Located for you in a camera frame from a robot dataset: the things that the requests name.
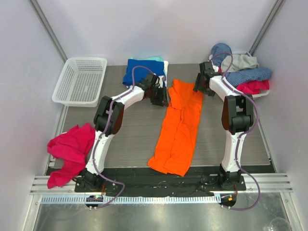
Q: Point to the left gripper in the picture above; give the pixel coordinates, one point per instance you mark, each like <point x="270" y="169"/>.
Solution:
<point x="158" y="95"/>

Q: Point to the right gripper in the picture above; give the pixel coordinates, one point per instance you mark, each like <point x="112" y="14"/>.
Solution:
<point x="199" y="83"/>

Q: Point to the orange t-shirt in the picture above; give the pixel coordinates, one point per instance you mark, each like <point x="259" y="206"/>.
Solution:
<point x="176" y="144"/>

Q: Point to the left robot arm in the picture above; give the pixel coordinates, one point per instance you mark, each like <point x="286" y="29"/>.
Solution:
<point x="108" y="121"/>

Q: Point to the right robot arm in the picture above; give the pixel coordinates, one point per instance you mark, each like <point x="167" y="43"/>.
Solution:
<point x="237" y="119"/>

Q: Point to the white plastic bin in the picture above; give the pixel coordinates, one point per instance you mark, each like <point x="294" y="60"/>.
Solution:
<point x="262" y="93"/>

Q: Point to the folded blue t-shirt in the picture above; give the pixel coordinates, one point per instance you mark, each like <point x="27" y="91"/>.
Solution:
<point x="138" y="69"/>

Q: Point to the blue checkered shirt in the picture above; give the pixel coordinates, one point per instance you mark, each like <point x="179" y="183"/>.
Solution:
<point x="219" y="53"/>

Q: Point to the folded white t-shirt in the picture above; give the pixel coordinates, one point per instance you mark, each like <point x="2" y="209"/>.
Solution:
<point x="166" y="63"/>

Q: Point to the folded teal t-shirt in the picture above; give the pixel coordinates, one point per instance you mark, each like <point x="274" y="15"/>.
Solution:
<point x="156" y="58"/>

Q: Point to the grey t-shirt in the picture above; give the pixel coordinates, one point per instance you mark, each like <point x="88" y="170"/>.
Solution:
<point x="240" y="62"/>

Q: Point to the pink t-shirt in bin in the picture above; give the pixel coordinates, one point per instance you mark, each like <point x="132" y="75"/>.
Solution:
<point x="251" y="81"/>

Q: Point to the white perforated plastic basket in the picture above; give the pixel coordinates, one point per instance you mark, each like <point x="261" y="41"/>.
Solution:
<point x="80" y="82"/>

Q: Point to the pink cloth on table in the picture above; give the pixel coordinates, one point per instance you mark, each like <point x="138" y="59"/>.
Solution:
<point x="72" y="147"/>

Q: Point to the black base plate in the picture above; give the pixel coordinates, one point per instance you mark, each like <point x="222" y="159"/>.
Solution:
<point x="146" y="182"/>

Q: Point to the right corner metal post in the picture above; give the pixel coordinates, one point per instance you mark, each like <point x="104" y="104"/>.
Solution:
<point x="274" y="11"/>

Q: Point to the corner metal post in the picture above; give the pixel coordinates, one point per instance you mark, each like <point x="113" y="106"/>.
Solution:
<point x="45" y="23"/>
<point x="274" y="11"/>

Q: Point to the aluminium rail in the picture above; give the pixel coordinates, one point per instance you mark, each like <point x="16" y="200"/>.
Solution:
<point x="268" y="183"/>

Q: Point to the white slotted cable duct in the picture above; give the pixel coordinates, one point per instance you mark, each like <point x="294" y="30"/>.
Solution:
<point x="95" y="199"/>

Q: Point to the left corner metal post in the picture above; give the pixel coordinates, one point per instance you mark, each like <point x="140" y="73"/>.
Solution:
<point x="45" y="23"/>

